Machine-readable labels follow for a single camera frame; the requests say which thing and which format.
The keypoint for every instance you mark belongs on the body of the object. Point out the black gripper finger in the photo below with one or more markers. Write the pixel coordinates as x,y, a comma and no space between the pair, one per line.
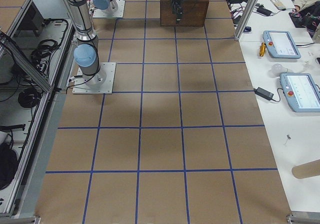
179,13
174,7

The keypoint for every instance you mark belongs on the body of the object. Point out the cardboard tube roll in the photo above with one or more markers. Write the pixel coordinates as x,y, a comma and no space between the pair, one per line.
306,170

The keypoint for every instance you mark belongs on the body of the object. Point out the small blue black device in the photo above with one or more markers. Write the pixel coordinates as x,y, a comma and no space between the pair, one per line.
247,29

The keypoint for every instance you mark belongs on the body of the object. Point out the white light bulb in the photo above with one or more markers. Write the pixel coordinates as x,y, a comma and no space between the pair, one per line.
278,69

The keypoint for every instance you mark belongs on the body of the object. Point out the dark wooden cabinet box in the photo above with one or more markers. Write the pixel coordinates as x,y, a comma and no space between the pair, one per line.
194,13

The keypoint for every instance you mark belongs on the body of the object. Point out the aluminium frame post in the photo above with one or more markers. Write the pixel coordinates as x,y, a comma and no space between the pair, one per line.
244,19

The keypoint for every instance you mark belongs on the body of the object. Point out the upper teach pendant tablet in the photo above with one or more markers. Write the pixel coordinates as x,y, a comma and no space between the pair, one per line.
280,44

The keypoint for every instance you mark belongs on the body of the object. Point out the lower teach pendant tablet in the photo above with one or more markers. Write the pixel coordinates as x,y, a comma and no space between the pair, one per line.
300,92

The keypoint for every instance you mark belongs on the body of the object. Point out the gold cylindrical tool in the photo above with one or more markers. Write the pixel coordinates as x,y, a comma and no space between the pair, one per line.
262,49

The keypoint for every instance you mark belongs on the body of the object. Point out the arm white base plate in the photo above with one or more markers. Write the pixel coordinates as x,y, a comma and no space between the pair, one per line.
101,83
99,14

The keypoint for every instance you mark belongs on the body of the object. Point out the white smartphone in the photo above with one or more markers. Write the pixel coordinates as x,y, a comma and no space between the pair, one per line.
278,4

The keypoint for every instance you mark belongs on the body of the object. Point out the black power adapter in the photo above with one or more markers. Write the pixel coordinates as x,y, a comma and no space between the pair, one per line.
263,93

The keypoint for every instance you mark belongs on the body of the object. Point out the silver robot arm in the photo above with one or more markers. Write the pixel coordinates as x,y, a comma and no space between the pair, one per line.
107,6
86,53

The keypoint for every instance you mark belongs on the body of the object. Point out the teach pendant tablet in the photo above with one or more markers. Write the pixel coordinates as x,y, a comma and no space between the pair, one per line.
300,92
280,44

